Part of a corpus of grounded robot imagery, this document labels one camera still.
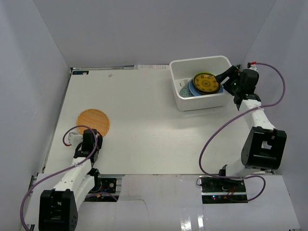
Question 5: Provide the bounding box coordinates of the small yellow patterned plate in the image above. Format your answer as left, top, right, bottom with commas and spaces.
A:
193, 75, 220, 93

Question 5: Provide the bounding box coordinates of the woven wicker plate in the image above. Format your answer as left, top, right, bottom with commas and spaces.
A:
76, 109, 110, 137

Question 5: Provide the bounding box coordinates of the blue plastic plate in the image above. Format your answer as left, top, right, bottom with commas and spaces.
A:
188, 79, 223, 96

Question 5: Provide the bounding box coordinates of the light green ceramic plate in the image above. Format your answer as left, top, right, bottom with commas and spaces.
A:
179, 85, 194, 98

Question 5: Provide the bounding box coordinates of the lime green plate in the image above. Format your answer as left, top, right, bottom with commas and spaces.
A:
194, 72, 215, 76

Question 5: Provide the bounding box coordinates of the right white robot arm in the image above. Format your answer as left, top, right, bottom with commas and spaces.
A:
215, 62, 287, 192

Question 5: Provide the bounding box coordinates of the white plastic bin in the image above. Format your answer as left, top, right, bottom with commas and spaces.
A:
169, 55, 231, 111

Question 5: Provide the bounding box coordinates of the blue label sticker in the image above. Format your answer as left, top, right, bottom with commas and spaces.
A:
72, 70, 89, 75

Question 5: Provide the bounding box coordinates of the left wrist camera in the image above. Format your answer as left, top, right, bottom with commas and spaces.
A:
68, 132, 83, 147

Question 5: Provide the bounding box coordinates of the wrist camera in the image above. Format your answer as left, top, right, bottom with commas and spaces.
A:
68, 132, 83, 147
247, 62, 258, 72

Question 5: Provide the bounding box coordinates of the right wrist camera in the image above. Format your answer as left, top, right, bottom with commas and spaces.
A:
247, 62, 258, 72

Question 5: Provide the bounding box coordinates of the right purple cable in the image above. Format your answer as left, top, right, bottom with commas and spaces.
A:
196, 62, 286, 202

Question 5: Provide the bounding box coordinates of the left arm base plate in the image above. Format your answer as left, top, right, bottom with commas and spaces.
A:
92, 178, 117, 193

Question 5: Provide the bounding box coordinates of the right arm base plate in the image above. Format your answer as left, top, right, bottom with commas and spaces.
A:
196, 176, 248, 205

